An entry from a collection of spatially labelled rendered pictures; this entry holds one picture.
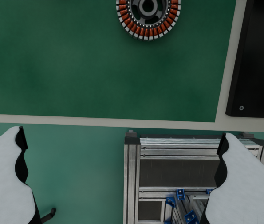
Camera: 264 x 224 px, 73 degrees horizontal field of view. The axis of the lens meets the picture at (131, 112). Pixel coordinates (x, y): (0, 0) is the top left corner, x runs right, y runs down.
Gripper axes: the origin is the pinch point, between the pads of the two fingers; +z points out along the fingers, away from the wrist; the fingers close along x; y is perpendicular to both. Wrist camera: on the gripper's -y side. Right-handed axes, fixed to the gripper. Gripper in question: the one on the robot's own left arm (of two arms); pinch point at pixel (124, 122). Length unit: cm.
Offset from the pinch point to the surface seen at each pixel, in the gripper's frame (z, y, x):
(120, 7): 24.5, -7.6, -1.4
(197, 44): 27.0, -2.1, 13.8
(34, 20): 27.6, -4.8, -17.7
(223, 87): 25.3, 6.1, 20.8
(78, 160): 83, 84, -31
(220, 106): 24.4, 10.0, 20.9
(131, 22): 24.1, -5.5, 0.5
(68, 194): 77, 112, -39
